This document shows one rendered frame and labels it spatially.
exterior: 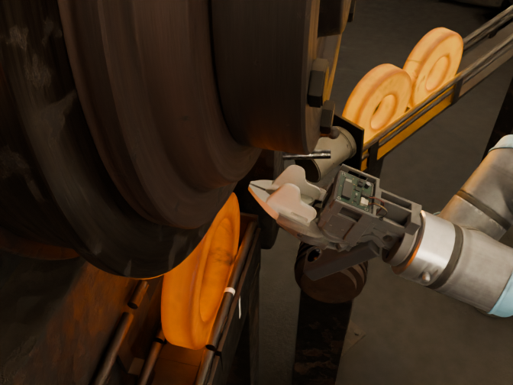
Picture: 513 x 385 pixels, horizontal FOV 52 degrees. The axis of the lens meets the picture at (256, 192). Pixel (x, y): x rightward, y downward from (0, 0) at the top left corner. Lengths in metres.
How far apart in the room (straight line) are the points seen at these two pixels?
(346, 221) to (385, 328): 0.86
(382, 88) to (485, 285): 0.36
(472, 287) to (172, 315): 0.37
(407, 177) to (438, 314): 0.56
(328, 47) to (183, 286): 0.26
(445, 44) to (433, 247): 0.45
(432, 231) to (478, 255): 0.06
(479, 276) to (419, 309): 0.85
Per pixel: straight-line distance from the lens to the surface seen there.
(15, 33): 0.20
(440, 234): 0.69
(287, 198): 0.66
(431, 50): 0.99
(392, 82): 0.92
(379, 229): 0.69
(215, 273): 0.67
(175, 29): 0.23
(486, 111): 2.36
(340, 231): 0.67
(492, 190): 0.83
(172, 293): 0.54
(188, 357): 0.66
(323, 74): 0.28
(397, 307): 1.54
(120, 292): 0.57
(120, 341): 0.57
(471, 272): 0.71
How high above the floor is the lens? 1.23
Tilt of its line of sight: 43 degrees down
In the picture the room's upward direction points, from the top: straight up
